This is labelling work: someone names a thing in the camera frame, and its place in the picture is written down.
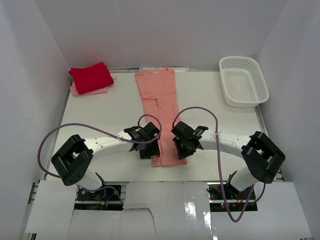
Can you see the folded light pink t shirt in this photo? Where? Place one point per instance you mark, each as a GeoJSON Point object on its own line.
{"type": "Point", "coordinates": [75, 93]}

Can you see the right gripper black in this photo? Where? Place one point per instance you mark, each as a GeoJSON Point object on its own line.
{"type": "Point", "coordinates": [181, 154]}

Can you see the white perforated plastic basket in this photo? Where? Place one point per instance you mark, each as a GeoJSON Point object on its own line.
{"type": "Point", "coordinates": [243, 83]}

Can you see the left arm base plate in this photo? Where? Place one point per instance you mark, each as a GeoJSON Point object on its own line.
{"type": "Point", "coordinates": [104, 200]}

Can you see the white paper sheet at back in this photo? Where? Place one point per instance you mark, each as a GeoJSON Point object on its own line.
{"type": "Point", "coordinates": [176, 69]}

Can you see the salmon pink t shirt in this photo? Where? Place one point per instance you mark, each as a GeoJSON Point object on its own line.
{"type": "Point", "coordinates": [159, 98]}

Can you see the folded red t shirt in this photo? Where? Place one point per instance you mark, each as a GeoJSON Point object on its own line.
{"type": "Point", "coordinates": [91, 78]}

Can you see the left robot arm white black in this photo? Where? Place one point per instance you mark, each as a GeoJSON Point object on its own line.
{"type": "Point", "coordinates": [72, 160]}

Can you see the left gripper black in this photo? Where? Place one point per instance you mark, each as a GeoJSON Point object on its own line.
{"type": "Point", "coordinates": [154, 150]}

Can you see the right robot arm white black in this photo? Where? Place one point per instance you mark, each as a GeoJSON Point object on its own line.
{"type": "Point", "coordinates": [262, 157]}

